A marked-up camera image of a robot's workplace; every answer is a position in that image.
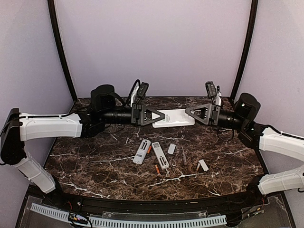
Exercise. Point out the black curved front rail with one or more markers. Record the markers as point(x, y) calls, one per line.
point(232, 203)

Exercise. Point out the orange battery of QR remote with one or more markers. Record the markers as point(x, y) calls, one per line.
point(157, 169)

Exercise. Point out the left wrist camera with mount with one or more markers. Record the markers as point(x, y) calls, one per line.
point(104, 97)

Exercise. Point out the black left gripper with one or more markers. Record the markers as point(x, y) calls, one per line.
point(141, 115)

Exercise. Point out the white remote with QR label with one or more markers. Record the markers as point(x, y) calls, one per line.
point(164, 164)

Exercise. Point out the white battery cover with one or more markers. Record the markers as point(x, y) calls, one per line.
point(203, 165)
point(171, 148)

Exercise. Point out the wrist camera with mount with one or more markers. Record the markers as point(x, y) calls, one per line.
point(104, 97)
point(237, 102)

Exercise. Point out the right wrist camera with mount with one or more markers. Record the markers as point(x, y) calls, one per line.
point(237, 102)

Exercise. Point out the clear handled screwdriver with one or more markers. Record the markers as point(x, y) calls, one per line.
point(184, 156)

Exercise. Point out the black left rear frame post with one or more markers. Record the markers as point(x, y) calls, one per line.
point(60, 49)

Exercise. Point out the white remote with battery compartment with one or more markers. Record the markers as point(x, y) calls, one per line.
point(141, 151)

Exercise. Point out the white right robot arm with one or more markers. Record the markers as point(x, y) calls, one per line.
point(282, 153)

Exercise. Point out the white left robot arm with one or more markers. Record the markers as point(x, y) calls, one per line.
point(22, 127)

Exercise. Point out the black frame post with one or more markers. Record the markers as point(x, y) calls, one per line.
point(60, 49)
point(245, 51)

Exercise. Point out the white slotted cable duct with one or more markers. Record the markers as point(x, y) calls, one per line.
point(129, 220)

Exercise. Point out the black right rear frame post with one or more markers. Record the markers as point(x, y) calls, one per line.
point(245, 51)

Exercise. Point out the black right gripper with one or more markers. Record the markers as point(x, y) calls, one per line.
point(212, 115)

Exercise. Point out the white remote with green buttons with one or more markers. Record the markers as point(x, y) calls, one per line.
point(174, 118)

